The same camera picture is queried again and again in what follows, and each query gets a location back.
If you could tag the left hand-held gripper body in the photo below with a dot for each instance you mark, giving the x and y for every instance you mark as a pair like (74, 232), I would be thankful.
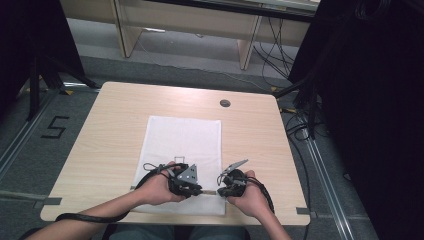
(183, 181)

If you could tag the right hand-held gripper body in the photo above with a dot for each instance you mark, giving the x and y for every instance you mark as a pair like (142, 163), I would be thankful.
(237, 182)

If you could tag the white mesh laundry bag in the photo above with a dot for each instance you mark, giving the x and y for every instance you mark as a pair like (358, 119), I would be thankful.
(183, 143)

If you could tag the person's right hand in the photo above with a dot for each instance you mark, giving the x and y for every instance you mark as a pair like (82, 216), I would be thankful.
(253, 200)

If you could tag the person's left hand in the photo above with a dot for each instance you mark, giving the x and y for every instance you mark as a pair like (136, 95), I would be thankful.
(156, 190)

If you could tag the person's legs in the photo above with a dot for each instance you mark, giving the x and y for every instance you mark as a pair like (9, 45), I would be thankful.
(176, 232)

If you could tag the grey tape strip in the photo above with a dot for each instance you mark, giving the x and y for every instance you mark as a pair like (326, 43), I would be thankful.
(48, 202)
(302, 211)

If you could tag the black curtain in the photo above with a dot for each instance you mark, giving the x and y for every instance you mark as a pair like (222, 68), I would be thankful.
(373, 116)
(30, 40)

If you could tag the light wooden desk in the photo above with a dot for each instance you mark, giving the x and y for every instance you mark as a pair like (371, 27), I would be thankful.
(186, 23)

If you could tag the black metal stand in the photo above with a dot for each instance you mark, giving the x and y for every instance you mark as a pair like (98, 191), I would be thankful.
(34, 86)

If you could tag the aluminium floor rail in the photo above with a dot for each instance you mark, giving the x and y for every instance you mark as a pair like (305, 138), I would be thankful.
(328, 186)
(20, 138)

